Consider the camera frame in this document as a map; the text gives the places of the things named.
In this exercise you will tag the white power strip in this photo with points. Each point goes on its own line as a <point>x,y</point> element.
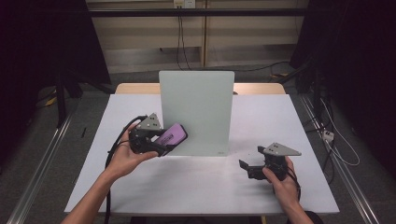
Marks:
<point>328,135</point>

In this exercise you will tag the wooden vertical post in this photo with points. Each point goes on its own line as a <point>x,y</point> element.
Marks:
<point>204,37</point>

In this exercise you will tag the black curtain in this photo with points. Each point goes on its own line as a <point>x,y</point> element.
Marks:
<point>358,62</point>
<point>37,46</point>

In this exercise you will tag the black metal stand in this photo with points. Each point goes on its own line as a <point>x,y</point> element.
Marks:
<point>317,90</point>
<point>61,99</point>

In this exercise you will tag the person's left hand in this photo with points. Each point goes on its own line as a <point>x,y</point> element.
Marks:
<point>127,158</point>

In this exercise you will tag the white wall outlet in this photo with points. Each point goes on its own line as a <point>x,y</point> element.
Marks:
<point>184,3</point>

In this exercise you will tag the aluminium floor rail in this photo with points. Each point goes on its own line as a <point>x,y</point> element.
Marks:
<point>40,168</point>
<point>348,180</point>

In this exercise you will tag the small black floor object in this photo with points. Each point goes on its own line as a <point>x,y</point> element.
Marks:
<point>83,132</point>

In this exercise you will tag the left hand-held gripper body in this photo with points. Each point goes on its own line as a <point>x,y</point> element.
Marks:
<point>146,137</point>

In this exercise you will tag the person's right hand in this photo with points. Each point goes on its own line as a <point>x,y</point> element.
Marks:
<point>283,186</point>

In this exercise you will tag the black horizontal bar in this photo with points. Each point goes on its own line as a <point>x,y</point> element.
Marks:
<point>140,12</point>

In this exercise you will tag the wooden table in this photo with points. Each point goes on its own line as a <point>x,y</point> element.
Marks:
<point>137,88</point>

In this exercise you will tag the small whiteboard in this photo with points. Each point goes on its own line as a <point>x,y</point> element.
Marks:
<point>199,99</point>

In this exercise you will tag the purple whiteboard eraser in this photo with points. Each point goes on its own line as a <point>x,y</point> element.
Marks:
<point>172,135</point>

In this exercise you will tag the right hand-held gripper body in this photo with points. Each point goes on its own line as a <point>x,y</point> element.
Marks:
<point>275,155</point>

